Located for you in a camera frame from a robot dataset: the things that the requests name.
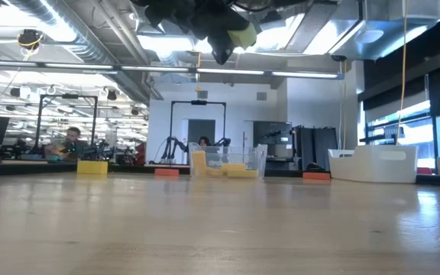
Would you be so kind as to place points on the red rectangular block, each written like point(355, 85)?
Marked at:
point(316, 175)
point(166, 172)

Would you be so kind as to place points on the yellow cylinder block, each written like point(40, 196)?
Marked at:
point(214, 172)

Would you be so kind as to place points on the small black rounded object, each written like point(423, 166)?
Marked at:
point(314, 167)

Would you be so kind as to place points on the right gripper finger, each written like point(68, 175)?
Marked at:
point(220, 51)

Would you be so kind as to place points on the yellow rectangular block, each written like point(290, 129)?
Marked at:
point(233, 167)
point(243, 174)

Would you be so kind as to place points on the green cube block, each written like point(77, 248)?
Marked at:
point(243, 37)

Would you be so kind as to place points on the person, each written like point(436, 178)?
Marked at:
point(73, 137)
point(204, 141)

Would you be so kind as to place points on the silver ventilation unit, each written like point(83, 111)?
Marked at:
point(388, 34)

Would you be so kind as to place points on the dark curtain panels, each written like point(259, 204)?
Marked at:
point(315, 145)

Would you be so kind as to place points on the small red object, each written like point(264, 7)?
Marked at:
point(424, 170)

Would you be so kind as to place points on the black aluminium table frame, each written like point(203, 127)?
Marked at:
point(128, 169)

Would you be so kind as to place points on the red chair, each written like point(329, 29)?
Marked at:
point(140, 153)

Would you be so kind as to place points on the black gantry frame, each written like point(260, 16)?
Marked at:
point(69, 96)
point(198, 102)

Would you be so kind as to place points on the yellow arch block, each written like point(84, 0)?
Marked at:
point(92, 168)

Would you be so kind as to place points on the white plastic bin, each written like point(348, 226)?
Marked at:
point(373, 168)

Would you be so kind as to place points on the silver spiral duct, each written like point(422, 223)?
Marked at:
point(90, 49)

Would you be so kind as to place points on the long ceiling light bar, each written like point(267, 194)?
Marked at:
point(155, 69)

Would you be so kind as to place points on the background black robot arm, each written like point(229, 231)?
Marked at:
point(174, 143)
point(224, 142)

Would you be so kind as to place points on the grey door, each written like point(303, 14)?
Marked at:
point(201, 128)

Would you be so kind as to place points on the clear plastic bin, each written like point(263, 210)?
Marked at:
point(260, 160)

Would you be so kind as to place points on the black cabinet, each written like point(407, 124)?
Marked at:
point(271, 133)

